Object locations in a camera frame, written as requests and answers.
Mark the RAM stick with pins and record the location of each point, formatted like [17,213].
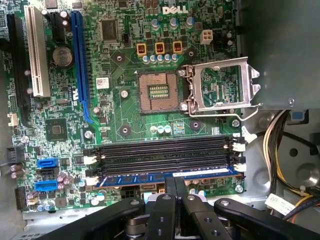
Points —
[130,179]

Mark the black chipset chip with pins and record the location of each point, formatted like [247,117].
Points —
[56,129]

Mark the white expansion slot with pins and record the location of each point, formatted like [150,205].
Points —
[36,50]

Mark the black board power socket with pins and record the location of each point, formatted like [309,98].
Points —
[128,193]

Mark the silver coin battery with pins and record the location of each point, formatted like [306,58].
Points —
[62,57]

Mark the green motherboard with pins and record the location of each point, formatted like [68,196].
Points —
[130,120]

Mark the black open PC case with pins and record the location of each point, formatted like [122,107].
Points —
[260,172]

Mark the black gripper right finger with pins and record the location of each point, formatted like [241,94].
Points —
[207,222]

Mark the short black expansion slot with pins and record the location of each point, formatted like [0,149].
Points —
[58,27]

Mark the long black expansion slot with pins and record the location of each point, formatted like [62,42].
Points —
[17,62]

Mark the grey power supply unit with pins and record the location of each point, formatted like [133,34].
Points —
[280,50]

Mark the blue expansion slot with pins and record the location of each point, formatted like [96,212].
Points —
[77,50]

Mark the white four-pin power socket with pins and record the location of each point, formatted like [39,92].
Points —
[206,37]

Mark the yellow board inductor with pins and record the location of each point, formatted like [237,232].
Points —
[177,47]
[159,48]
[141,49]

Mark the metal socket cover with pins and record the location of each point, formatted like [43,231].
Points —
[232,61]

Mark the CPU socket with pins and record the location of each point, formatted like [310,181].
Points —
[157,91]

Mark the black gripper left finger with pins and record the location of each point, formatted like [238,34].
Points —
[161,220]

